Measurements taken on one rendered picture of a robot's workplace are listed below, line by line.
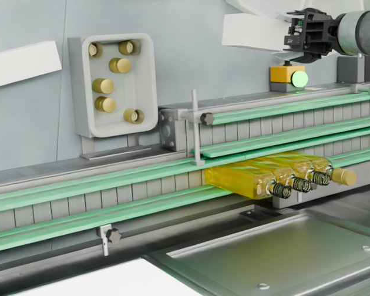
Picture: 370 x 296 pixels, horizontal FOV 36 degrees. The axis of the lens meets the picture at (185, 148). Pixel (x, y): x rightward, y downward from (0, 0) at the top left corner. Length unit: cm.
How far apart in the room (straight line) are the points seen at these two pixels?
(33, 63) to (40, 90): 9
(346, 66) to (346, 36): 80
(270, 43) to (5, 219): 64
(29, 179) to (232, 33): 50
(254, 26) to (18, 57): 48
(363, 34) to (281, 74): 65
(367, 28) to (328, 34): 7
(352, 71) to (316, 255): 75
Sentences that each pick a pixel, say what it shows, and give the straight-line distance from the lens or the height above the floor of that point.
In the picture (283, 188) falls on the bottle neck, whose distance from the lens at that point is 121.
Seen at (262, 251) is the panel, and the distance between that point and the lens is 124.
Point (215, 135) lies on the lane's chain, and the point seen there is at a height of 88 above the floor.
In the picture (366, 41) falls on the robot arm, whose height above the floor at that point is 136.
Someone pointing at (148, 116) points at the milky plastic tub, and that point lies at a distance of 136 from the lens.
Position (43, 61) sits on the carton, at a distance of 126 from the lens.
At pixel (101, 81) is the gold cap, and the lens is 131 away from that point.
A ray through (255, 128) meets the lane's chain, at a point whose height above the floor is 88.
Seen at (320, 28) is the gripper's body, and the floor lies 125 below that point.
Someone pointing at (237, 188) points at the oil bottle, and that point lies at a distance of 130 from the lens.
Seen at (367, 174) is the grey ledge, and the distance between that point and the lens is 182.
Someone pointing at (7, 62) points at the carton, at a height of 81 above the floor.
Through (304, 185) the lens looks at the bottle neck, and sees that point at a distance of 127.
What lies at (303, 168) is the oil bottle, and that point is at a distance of 131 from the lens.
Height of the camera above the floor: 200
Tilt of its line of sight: 56 degrees down
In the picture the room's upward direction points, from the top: 105 degrees clockwise
